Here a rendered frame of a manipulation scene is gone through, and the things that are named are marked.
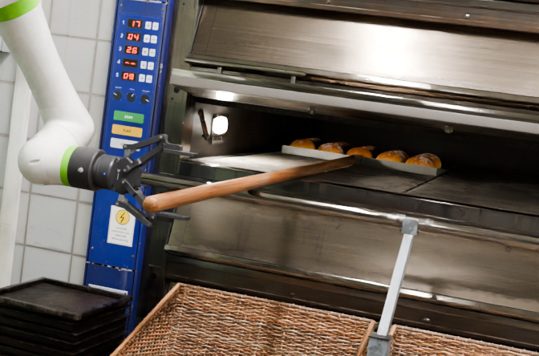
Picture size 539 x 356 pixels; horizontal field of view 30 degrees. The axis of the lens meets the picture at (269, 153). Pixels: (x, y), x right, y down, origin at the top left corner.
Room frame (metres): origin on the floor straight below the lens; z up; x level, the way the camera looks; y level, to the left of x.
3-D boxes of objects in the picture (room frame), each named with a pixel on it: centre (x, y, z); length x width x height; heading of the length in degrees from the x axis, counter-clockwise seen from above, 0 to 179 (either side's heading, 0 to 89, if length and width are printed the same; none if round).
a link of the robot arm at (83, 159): (2.17, 0.38, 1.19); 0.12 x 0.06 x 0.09; 164
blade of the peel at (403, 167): (3.60, -0.35, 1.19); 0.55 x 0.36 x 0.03; 74
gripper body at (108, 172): (2.14, 0.32, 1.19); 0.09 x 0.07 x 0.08; 74
